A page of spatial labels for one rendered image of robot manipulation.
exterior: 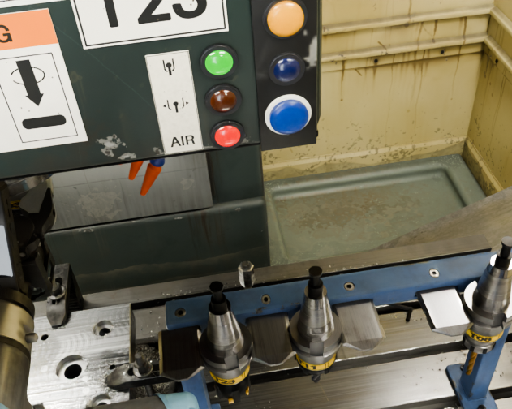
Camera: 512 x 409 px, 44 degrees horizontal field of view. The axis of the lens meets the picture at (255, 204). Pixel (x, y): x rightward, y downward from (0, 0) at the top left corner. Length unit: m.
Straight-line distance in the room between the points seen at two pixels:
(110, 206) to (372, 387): 0.67
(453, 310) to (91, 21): 0.57
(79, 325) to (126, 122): 0.70
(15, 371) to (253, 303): 0.31
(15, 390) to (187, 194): 0.85
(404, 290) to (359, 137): 1.09
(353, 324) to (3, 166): 0.46
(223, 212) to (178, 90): 1.00
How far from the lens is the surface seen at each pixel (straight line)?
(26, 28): 0.45
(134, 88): 0.47
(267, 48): 0.45
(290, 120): 0.48
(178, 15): 0.44
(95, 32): 0.44
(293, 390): 1.11
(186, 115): 0.48
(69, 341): 1.12
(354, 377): 1.12
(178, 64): 0.45
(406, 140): 1.94
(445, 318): 0.81
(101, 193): 1.37
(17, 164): 0.51
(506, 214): 1.58
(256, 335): 0.78
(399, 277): 0.83
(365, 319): 0.80
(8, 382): 0.60
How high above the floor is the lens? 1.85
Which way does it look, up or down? 43 degrees down
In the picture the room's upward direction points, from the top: 5 degrees counter-clockwise
